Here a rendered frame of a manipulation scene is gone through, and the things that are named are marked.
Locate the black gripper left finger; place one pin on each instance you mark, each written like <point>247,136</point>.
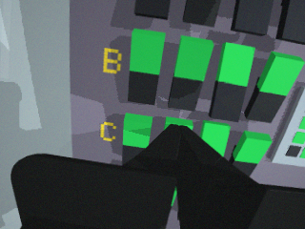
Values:
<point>136,195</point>

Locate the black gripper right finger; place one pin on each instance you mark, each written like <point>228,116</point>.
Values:
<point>213,194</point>

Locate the grey switch panel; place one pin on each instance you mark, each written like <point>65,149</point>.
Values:
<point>233,71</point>

